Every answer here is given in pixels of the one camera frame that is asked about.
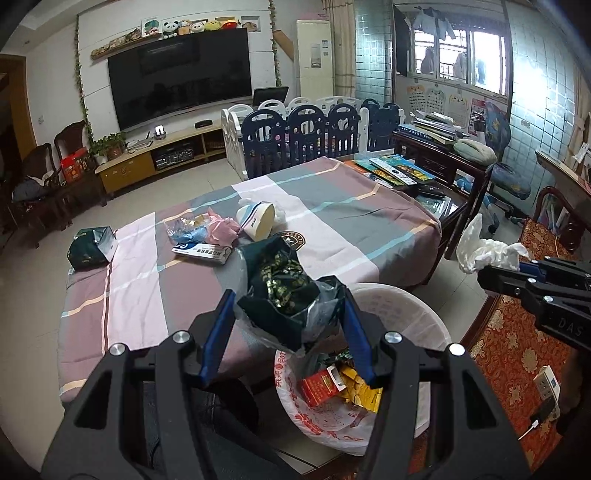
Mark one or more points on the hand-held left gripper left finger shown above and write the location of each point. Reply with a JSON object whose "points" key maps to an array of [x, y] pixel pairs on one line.
{"points": [[219, 337]]}

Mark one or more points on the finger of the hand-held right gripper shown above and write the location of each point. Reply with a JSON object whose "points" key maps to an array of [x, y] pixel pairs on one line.
{"points": [[503, 279], [561, 269]]}

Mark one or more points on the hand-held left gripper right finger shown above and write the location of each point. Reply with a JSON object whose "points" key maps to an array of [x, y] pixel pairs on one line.
{"points": [[358, 341]]}

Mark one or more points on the yellow snack packet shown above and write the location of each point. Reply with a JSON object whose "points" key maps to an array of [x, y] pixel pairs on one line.
{"points": [[369, 399], [353, 376]]}

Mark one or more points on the white tissue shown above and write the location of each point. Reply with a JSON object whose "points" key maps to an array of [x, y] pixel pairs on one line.
{"points": [[480, 249]]}

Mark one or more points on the red cardboard box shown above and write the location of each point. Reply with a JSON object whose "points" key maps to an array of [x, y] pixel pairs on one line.
{"points": [[323, 387]]}

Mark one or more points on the white trash bin with liner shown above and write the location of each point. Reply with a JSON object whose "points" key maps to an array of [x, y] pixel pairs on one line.
{"points": [[415, 323]]}

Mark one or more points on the dark green snack packet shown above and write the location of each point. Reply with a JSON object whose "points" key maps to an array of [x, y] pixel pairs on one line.
{"points": [[277, 295]]}

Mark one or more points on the white blue tissue pack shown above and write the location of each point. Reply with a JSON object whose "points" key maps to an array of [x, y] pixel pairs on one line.
{"points": [[201, 253]]}

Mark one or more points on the pink plastic bag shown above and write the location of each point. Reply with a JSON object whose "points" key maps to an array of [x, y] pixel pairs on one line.
{"points": [[224, 226]]}

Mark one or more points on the white paper cup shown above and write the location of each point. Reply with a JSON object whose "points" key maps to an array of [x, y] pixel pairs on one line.
{"points": [[256, 221]]}

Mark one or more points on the person's right forearm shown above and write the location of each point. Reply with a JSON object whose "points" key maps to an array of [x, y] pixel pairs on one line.
{"points": [[577, 392]]}

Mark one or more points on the wooden armchair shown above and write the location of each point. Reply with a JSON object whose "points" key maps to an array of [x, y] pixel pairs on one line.
{"points": [[547, 230]]}

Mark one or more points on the white power strip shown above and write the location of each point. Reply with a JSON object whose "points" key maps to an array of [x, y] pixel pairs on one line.
{"points": [[547, 383]]}

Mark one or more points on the red patterned seat cushion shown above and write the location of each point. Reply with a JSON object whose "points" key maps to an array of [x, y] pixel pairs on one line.
{"points": [[503, 360]]}

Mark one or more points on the black charger plug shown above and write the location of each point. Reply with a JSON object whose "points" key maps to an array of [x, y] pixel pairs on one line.
{"points": [[547, 410]]}

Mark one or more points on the blue face mask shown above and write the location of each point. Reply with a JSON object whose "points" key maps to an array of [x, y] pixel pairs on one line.
{"points": [[191, 237]]}

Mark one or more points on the person's dark trousers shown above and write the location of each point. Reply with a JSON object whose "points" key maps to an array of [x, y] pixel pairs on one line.
{"points": [[184, 438]]}

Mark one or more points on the clear plastic package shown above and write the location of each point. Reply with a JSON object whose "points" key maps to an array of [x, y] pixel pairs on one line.
{"points": [[182, 225]]}

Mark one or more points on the grey cushion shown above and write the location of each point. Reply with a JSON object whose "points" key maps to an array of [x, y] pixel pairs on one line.
{"points": [[475, 152]]}

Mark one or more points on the plaid tablecloth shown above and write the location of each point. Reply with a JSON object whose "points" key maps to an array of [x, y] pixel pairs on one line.
{"points": [[346, 203]]}

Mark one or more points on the dark wooden side table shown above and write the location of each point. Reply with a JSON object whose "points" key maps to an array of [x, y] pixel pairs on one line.
{"points": [[429, 154]]}

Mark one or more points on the blue patterned office chair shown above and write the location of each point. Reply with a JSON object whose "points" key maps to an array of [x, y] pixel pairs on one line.
{"points": [[501, 134]]}

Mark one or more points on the row of colourful books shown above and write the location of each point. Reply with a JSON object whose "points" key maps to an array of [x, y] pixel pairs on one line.
{"points": [[392, 170]]}

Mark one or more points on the dark green gift box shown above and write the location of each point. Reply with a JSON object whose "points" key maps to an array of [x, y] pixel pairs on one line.
{"points": [[87, 249]]}

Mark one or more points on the stack of books and papers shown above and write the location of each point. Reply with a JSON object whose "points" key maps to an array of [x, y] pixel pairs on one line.
{"points": [[436, 127]]}

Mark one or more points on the black audio receiver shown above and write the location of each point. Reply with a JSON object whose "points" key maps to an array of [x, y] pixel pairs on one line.
{"points": [[174, 157]]}

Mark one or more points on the wooden television cabinet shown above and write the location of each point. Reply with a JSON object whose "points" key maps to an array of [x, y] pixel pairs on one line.
{"points": [[124, 173]]}

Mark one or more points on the small white desk gadget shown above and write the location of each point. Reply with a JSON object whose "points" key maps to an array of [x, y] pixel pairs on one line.
{"points": [[159, 133]]}

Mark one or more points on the black set-top box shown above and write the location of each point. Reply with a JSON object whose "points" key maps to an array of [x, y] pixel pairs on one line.
{"points": [[203, 123]]}

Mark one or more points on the blue white playpen fence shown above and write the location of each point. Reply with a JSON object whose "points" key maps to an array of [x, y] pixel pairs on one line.
{"points": [[304, 134]]}

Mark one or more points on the potted green plant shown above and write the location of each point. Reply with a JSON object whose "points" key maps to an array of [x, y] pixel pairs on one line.
{"points": [[108, 144]]}

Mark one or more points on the red gift box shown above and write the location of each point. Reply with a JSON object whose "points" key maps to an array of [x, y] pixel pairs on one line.
{"points": [[75, 165]]}

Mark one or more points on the window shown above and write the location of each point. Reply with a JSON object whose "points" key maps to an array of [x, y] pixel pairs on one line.
{"points": [[461, 55]]}

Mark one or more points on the dark bag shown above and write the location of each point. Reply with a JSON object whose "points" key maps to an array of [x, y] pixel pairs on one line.
{"points": [[28, 189]]}

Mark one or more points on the black monitor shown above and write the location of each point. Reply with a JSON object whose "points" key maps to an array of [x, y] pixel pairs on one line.
{"points": [[270, 97]]}

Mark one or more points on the dark wooden chair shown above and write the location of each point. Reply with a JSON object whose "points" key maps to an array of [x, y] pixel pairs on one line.
{"points": [[34, 159], [69, 136]]}

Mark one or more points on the hanging black garment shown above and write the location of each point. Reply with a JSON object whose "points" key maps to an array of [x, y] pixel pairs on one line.
{"points": [[401, 41]]}

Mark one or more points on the large black television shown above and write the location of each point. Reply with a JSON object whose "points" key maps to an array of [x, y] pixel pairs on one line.
{"points": [[180, 78]]}

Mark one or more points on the hanging blue shirt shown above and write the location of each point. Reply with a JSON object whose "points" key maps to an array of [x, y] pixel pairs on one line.
{"points": [[431, 23]]}

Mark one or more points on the beige curtain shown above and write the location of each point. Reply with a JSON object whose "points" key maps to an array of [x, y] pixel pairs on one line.
{"points": [[341, 50]]}

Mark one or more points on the cream standing air conditioner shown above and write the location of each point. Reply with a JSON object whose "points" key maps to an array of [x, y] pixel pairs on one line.
{"points": [[314, 60]]}

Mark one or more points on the green ivy vine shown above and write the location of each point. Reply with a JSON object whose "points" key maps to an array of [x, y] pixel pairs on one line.
{"points": [[82, 83], [275, 41]]}

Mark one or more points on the brown plush toy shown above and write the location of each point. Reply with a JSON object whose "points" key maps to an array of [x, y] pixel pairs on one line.
{"points": [[184, 27]]}

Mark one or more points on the beige plush toy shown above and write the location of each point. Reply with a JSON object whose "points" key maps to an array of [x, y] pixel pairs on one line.
{"points": [[197, 26]]}

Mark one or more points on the yellow plush toy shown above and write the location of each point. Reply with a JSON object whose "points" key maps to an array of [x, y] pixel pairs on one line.
{"points": [[213, 25]]}

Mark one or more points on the panda plush toy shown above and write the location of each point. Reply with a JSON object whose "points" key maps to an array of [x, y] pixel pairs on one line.
{"points": [[170, 28]]}

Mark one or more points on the red plush toy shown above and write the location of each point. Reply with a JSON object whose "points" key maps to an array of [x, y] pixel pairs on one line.
{"points": [[229, 24]]}

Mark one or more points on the white framed picture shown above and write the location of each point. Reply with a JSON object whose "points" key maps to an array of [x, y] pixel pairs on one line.
{"points": [[249, 23]]}

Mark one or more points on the framed cartoon picture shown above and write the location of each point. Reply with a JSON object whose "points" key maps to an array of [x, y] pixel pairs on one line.
{"points": [[150, 26]]}

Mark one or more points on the red wall poster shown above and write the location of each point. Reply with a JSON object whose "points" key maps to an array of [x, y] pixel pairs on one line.
{"points": [[478, 115]]}

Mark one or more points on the white chart wall poster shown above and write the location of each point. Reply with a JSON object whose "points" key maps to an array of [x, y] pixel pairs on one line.
{"points": [[457, 110], [435, 100], [416, 98]]}

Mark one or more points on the wooden wall shelf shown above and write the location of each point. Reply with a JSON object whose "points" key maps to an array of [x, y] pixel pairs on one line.
{"points": [[120, 46]]}

